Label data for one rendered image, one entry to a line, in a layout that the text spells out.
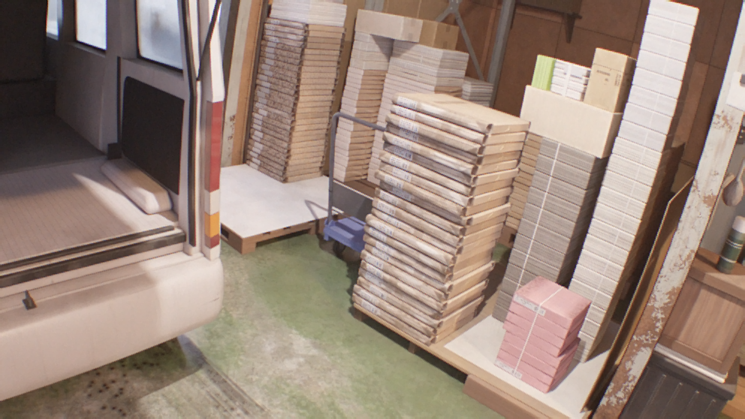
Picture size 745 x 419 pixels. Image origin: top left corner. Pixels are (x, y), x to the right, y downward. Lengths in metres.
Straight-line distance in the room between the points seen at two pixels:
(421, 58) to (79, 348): 3.05
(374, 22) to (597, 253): 2.35
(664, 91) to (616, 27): 4.03
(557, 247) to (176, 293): 1.64
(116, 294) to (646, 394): 1.93
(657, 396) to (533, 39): 5.13
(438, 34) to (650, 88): 2.01
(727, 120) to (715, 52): 4.27
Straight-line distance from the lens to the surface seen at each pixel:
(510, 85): 6.69
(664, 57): 2.28
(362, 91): 3.97
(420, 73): 3.90
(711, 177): 1.81
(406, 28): 3.76
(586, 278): 2.46
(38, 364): 1.66
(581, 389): 2.44
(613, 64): 2.34
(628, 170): 2.30
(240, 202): 3.51
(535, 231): 2.49
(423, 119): 2.16
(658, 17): 2.31
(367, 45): 3.91
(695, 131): 6.04
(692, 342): 2.06
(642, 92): 2.28
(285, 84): 3.82
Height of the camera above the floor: 1.43
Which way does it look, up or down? 22 degrees down
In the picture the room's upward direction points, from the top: 11 degrees clockwise
